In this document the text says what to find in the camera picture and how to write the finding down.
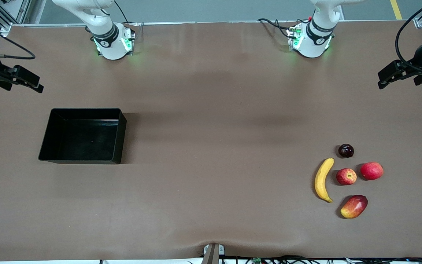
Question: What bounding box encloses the black plastic box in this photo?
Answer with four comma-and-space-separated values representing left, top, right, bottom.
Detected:
38, 108, 127, 165

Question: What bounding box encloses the red apple with yellow patch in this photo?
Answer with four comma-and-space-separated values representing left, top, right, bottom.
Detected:
336, 168, 358, 186

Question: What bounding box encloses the yellow banana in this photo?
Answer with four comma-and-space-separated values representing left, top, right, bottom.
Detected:
314, 158, 335, 203

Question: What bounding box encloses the yellow floor tape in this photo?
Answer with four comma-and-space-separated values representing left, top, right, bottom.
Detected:
389, 0, 404, 21

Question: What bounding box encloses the dark purple plum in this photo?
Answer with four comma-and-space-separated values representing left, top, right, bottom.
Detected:
338, 143, 355, 158

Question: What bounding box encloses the plain red apple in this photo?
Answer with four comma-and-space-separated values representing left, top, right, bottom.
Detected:
360, 162, 384, 181

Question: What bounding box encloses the red yellow mango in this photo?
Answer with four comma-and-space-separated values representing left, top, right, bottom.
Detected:
340, 194, 369, 219

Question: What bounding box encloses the brown table mat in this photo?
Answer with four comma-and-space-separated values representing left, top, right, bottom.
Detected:
0, 21, 422, 261

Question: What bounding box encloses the black right arm base cable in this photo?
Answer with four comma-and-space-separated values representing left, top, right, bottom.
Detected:
114, 0, 138, 41

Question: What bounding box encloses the black arm base cable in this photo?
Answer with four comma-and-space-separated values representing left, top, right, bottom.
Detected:
257, 18, 312, 37
114, 0, 138, 41

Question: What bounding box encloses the black left arm base cable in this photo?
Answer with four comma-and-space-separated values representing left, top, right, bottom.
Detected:
257, 18, 312, 37

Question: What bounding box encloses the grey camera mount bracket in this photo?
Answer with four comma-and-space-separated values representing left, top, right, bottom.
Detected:
203, 243, 225, 264

